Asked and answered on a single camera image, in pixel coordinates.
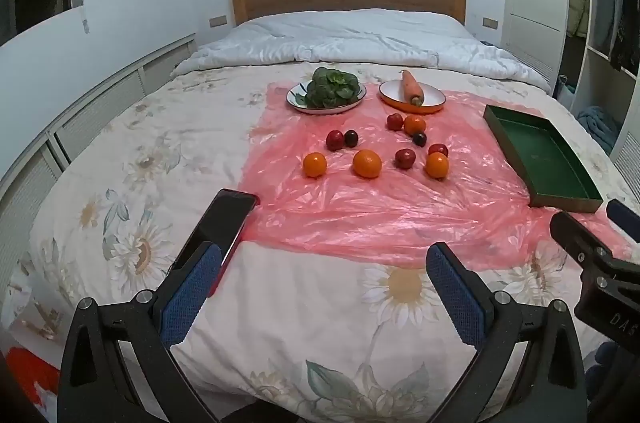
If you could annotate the blue folded blanket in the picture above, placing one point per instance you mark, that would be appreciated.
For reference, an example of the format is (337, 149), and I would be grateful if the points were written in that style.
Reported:
(601, 126)

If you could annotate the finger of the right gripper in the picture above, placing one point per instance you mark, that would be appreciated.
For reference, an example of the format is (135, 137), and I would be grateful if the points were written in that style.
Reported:
(580, 243)
(622, 216)

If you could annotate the right wall socket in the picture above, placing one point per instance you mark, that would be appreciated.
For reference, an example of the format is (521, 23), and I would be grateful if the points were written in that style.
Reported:
(490, 23)

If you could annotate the white radiator cover cabinet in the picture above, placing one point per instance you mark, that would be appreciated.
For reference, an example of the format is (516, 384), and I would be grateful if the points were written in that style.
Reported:
(32, 176)

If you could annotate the black smartphone red case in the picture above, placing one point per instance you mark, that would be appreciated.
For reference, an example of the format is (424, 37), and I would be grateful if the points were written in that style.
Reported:
(221, 224)

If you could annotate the white duvet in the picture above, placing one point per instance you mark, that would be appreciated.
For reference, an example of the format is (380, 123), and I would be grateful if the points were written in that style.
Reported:
(379, 36)

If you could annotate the left wall socket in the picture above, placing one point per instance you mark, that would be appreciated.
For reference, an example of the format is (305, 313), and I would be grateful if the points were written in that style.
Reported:
(217, 21)

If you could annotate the red fruit pair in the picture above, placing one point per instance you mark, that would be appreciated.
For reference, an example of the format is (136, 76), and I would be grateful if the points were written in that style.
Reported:
(335, 141)

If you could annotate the large orange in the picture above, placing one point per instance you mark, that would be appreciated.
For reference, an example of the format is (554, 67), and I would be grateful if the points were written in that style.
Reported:
(367, 164)

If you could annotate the orange rimmed white plate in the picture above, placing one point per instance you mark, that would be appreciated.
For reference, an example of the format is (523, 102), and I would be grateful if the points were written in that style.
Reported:
(392, 93)

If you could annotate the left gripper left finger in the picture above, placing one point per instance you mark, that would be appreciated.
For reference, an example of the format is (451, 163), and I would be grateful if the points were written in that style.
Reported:
(95, 383)

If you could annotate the hanging clothes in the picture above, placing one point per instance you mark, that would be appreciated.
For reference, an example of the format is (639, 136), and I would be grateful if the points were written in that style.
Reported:
(615, 30)

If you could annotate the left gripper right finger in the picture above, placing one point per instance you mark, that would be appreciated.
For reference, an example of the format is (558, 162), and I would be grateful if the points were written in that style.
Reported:
(550, 384)

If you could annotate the wall socket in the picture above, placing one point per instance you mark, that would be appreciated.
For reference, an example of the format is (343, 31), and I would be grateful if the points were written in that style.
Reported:
(490, 23)
(217, 21)

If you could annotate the small orange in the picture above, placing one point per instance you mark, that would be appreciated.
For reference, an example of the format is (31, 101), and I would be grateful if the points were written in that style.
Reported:
(414, 124)
(436, 165)
(314, 165)

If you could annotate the pink plastic sheet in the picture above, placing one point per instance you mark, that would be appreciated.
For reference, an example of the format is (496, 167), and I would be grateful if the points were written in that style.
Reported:
(480, 209)

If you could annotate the white patterned plate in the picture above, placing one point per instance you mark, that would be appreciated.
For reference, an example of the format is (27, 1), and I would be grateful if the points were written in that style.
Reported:
(296, 98)

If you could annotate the green rectangular tray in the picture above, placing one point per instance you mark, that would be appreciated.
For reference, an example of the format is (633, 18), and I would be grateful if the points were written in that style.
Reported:
(538, 153)

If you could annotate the orange carrot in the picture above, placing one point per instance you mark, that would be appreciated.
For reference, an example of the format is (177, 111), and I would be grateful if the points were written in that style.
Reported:
(411, 89)

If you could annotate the green leafy vegetable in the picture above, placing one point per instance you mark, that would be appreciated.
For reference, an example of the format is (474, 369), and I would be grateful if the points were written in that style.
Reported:
(331, 88)

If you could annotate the dark plum pair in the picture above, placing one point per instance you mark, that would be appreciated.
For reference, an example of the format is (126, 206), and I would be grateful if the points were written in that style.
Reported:
(351, 139)

